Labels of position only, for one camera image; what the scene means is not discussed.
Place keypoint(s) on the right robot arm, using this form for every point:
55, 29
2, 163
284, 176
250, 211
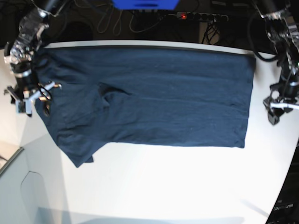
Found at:
19, 55

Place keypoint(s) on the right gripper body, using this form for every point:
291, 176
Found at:
24, 81

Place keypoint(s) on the blue plastic bin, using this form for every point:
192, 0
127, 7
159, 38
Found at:
145, 4

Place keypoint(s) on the black power strip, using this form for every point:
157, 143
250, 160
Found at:
202, 17

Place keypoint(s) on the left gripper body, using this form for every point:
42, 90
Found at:
282, 93

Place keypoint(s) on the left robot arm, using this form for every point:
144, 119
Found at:
282, 29

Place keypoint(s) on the dark blue t-shirt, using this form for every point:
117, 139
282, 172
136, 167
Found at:
150, 96

